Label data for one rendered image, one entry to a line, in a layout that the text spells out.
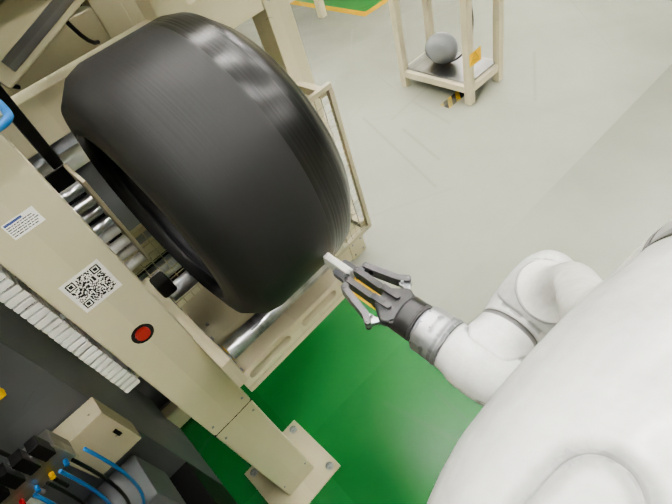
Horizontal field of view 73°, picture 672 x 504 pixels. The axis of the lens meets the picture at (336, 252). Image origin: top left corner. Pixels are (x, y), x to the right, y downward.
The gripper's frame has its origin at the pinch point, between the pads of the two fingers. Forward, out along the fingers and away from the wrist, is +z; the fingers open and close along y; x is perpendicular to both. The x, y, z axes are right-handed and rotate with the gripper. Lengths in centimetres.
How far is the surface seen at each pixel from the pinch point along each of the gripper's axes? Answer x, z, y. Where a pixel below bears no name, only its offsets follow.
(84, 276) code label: -15.7, 24.5, 34.5
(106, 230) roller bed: 9, 63, 26
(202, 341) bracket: 13.3, 18.4, 27.6
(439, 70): 109, 119, -201
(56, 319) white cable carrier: -11, 25, 43
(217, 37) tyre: -38.1, 24.3, -5.5
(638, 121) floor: 106, -2, -211
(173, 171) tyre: -30.7, 13.2, 14.8
